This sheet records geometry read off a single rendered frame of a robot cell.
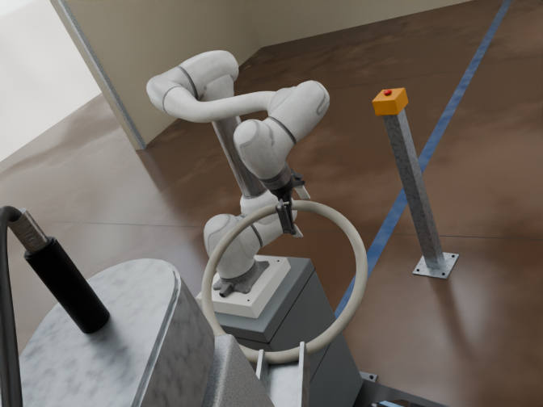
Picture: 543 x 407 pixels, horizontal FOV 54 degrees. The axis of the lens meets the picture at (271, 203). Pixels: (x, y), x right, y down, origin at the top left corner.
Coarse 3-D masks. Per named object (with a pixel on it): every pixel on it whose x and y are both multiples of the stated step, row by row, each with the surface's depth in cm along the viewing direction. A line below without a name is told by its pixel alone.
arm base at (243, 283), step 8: (256, 264) 206; (264, 264) 209; (248, 272) 202; (256, 272) 205; (224, 280) 204; (232, 280) 201; (240, 280) 201; (248, 280) 202; (256, 280) 204; (216, 288) 207; (224, 288) 201; (232, 288) 202; (240, 288) 200; (248, 288) 199; (224, 296) 201
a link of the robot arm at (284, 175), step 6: (288, 168) 142; (282, 174) 140; (288, 174) 142; (264, 180) 140; (270, 180) 139; (276, 180) 140; (282, 180) 141; (288, 180) 143; (264, 186) 143; (270, 186) 142; (276, 186) 142; (282, 186) 142
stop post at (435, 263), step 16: (384, 96) 247; (400, 96) 244; (384, 112) 248; (400, 112) 249; (400, 128) 251; (400, 144) 256; (400, 160) 263; (416, 160) 265; (400, 176) 269; (416, 176) 266; (416, 192) 270; (416, 208) 276; (416, 224) 284; (432, 224) 284; (432, 240) 285; (432, 256) 291; (448, 256) 300; (416, 272) 299; (432, 272) 295; (448, 272) 290
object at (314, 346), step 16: (272, 208) 159; (304, 208) 155; (320, 208) 152; (240, 224) 160; (224, 240) 159; (352, 240) 143; (208, 272) 155; (208, 288) 152; (208, 304) 149; (352, 304) 132; (208, 320) 146; (336, 320) 132; (320, 336) 131; (336, 336) 131; (256, 352) 136; (272, 352) 134; (288, 352) 132
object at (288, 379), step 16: (304, 352) 128; (272, 368) 133; (288, 368) 131; (304, 368) 125; (272, 384) 129; (288, 384) 127; (304, 384) 122; (272, 400) 125; (288, 400) 124; (304, 400) 119
